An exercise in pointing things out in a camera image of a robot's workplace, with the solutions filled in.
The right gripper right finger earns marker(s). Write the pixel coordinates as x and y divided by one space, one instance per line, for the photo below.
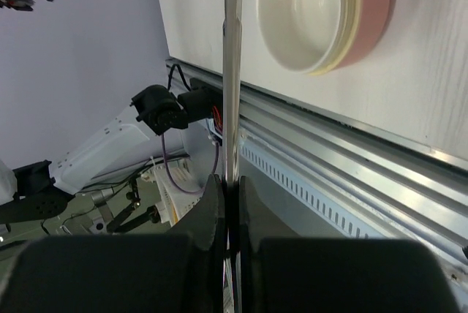
283 272

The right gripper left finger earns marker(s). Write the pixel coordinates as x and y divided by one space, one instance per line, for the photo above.
180 270

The metal tongs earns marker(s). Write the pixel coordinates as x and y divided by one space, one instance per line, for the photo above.
232 38

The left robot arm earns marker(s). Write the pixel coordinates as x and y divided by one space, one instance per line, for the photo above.
43 189

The pink and cream lunch bowl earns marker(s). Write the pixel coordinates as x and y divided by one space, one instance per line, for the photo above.
318 36

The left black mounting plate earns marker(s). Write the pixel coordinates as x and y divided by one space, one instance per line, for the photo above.
204 101

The white slotted cable duct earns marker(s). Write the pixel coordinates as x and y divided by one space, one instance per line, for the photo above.
296 201

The aluminium rail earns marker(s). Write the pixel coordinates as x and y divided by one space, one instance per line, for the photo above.
400 191

